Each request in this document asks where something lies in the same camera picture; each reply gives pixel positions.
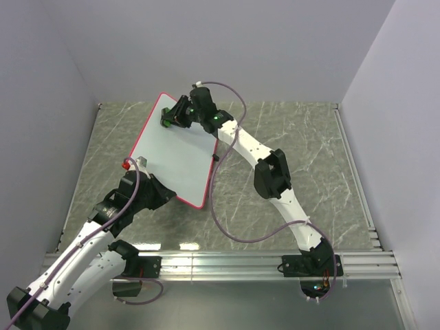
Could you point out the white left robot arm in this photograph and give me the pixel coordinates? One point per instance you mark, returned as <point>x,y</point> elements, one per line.
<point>95,256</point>

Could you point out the aluminium right side rail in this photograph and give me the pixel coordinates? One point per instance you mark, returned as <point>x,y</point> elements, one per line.
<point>372,231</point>

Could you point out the green bone-shaped eraser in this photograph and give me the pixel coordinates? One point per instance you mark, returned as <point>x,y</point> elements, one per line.
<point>167,118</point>

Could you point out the aluminium front rail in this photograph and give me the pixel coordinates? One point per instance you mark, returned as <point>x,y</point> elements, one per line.
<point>258,265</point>

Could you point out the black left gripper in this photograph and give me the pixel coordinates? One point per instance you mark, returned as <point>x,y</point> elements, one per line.
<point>164,194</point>

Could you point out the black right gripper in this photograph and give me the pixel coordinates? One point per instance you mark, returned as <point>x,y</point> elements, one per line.
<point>174,115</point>

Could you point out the aluminium rail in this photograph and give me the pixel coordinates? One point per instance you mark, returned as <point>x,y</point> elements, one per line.
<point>372,231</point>
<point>258,265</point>

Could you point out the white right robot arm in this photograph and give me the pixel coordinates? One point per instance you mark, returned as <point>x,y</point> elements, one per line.
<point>272,179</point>

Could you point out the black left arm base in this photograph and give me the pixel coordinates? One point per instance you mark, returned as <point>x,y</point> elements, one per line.
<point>143,267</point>

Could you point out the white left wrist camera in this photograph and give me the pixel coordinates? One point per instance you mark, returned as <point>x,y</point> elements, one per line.
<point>140,163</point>

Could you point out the pink-framed whiteboard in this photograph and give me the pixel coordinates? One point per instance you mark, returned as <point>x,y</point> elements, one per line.
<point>181,159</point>

